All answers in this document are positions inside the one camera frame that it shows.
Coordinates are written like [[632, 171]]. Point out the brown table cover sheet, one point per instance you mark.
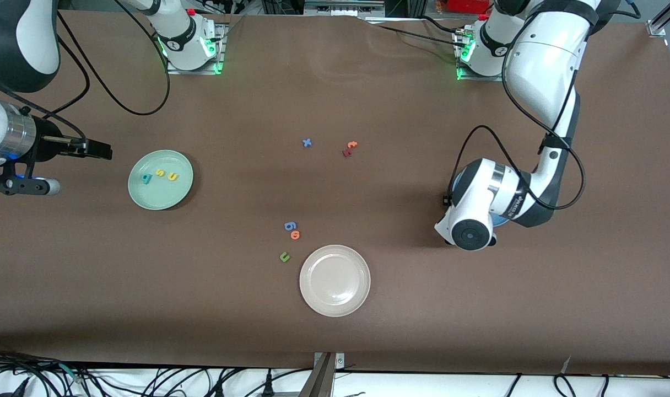
[[92, 275]]

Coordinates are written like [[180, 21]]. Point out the grey metal rail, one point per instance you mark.
[[340, 8]]

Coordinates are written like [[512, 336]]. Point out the beige plate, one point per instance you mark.
[[335, 280]]

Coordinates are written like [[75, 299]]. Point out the metal table clamp bracket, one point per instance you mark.
[[321, 380]]

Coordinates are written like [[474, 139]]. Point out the green plate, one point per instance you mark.
[[164, 196]]

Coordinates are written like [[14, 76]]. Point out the aluminium frame profile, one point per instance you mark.
[[657, 27]]

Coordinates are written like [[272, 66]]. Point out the red box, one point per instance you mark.
[[467, 5]]

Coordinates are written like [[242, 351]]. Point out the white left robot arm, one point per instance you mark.
[[539, 71]]

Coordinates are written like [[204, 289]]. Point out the blue plate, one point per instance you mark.
[[458, 181]]

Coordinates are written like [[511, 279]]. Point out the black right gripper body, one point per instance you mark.
[[47, 145]]

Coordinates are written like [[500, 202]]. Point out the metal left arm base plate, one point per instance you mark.
[[478, 78]]

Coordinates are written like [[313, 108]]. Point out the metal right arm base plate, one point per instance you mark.
[[220, 55]]

